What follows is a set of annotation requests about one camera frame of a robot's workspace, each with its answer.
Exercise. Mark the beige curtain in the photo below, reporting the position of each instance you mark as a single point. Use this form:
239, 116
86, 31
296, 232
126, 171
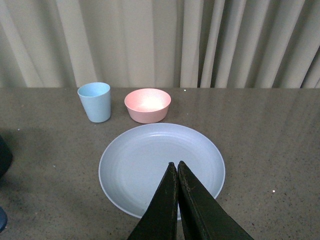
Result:
160, 43

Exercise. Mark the light blue plate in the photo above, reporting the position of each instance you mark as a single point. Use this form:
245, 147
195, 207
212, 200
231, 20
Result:
134, 163

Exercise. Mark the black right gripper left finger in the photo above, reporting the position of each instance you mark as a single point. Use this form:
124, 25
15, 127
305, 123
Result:
159, 222

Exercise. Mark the light blue plastic cup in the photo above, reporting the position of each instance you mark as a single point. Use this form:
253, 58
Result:
96, 101

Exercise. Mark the dark blue saucepan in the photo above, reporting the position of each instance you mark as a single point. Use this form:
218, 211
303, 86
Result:
5, 163

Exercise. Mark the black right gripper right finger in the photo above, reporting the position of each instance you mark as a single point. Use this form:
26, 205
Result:
201, 215

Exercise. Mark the pink bowl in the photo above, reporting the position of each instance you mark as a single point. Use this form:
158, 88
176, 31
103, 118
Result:
147, 105

